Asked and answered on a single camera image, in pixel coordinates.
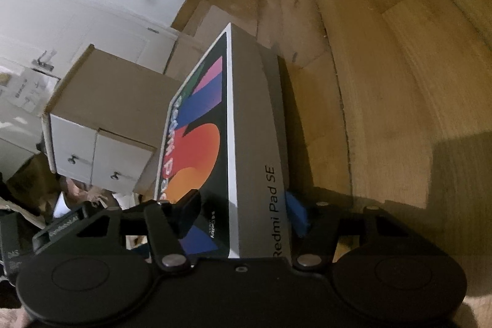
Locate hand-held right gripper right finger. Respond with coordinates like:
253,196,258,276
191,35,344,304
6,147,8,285
286,190,431,270

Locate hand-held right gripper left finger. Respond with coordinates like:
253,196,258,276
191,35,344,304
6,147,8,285
46,190,202,272

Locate tablet box lid colourful print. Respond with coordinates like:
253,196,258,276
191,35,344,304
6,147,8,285
154,23,293,260

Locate white drawer cabinet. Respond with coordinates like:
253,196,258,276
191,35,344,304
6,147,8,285
42,44,184,196

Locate white box with labels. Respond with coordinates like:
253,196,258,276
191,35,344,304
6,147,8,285
0,67,62,118

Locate flat cardboard sheet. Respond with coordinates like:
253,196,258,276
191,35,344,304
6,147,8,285
171,0,233,53

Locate white cupboard door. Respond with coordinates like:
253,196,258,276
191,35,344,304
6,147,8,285
0,0,182,83

